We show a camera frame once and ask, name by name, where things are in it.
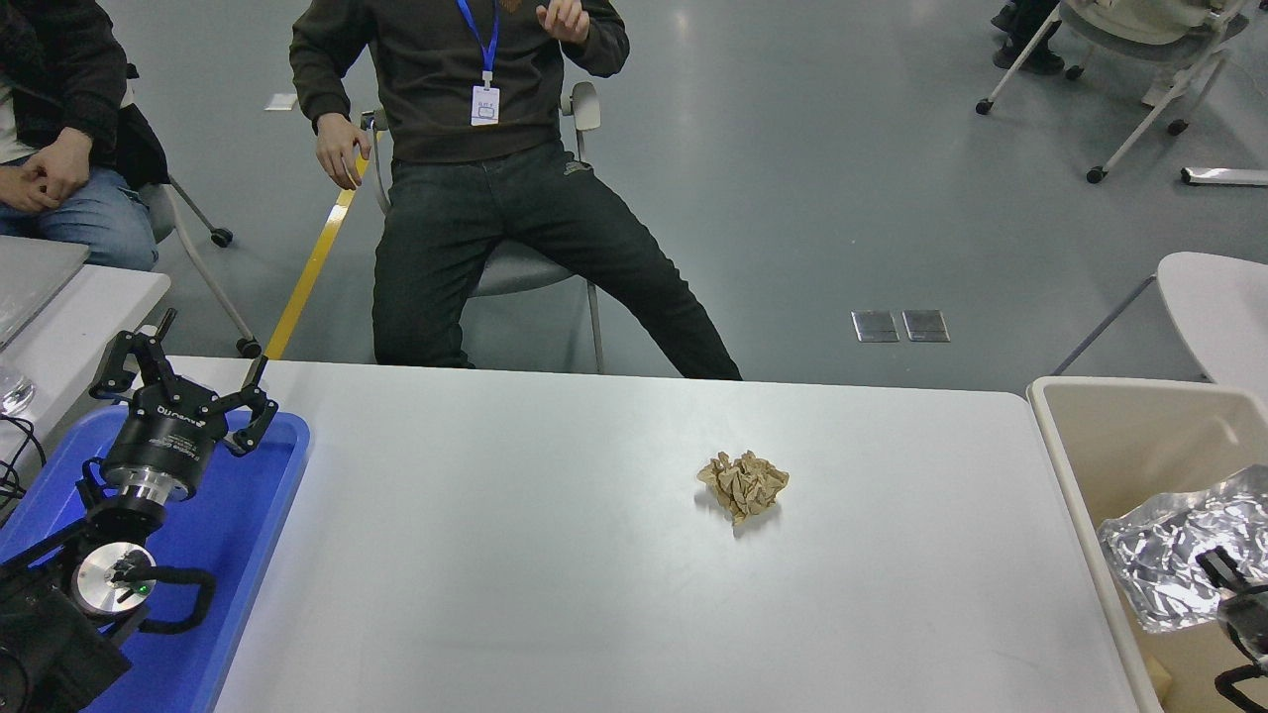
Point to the white-framed wheeled chair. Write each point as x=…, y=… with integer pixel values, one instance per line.
x=158, y=213
x=1094, y=175

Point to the silver floor outlet plate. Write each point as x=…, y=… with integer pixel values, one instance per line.
x=925, y=325
x=875, y=326

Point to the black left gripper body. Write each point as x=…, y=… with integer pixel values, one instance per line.
x=163, y=436

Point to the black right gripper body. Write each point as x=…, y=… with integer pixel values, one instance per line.
x=1253, y=614

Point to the silver foil tray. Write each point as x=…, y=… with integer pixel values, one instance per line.
x=1159, y=555

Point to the grey flat panel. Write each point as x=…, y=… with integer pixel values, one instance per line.
x=30, y=277

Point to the person's right hand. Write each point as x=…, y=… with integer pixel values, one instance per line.
x=342, y=149
x=15, y=193

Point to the small tan paper piece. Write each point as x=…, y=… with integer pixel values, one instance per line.
x=1159, y=677

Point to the crumpled tan paper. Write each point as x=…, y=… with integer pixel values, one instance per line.
x=743, y=485

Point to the silver metal bar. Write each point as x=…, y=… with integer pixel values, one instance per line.
x=1223, y=176

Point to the large pale bin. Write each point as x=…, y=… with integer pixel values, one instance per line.
x=1139, y=436

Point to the white side table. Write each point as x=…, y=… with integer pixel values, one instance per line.
x=89, y=317

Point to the clear glass object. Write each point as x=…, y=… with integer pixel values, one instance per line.
x=15, y=396

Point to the blue plastic tray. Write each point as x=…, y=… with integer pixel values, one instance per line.
x=238, y=555

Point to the grey office chair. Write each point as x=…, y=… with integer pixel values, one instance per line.
x=520, y=267

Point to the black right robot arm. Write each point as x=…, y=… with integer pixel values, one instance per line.
x=1224, y=683

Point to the person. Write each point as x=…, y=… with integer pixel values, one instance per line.
x=59, y=59
x=1030, y=54
x=495, y=228

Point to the person's left hand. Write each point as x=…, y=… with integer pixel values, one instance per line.
x=61, y=166
x=567, y=18

